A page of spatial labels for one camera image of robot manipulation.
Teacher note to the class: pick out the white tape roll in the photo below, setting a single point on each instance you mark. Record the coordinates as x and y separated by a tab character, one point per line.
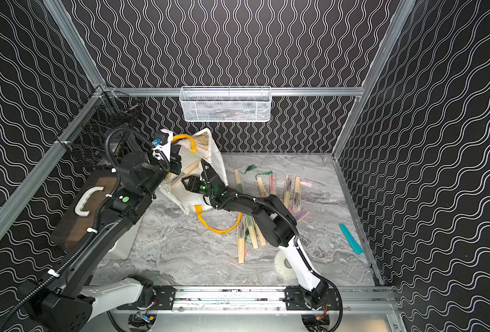
282	266

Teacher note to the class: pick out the green paper folding fan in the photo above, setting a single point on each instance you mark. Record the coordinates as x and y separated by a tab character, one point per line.
260	183

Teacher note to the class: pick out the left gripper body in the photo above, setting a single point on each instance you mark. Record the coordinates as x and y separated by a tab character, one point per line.
174	158

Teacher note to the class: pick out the brown lidded storage box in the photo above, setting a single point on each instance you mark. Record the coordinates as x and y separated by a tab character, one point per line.
80	216

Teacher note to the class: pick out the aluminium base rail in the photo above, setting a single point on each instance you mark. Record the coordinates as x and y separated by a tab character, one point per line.
236	299

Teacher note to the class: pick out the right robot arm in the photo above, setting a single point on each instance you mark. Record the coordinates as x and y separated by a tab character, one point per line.
279	228

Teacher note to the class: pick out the purple paper folding fan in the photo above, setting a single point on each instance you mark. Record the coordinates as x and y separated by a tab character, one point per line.
301	215

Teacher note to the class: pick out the white wire wall basket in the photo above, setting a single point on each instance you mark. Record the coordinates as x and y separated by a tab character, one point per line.
226	104

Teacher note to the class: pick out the teal folding fan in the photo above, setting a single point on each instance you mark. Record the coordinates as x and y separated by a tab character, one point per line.
355	246

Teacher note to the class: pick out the black wire wall basket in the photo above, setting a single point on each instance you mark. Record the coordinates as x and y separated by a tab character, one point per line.
86	146

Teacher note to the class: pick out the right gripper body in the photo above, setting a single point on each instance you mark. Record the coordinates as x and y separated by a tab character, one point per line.
199	187

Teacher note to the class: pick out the grey paper folding fan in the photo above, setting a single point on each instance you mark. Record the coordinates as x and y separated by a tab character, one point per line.
287	190

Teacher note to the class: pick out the dark grey folding fan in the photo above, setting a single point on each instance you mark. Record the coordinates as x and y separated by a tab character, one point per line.
241	238

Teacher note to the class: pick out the white tote bag yellow handles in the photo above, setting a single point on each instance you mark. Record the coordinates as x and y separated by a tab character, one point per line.
196	147

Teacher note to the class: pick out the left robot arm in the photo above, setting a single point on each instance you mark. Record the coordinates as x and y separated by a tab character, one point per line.
57	300

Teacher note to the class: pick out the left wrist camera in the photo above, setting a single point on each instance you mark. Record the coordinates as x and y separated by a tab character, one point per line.
161	144

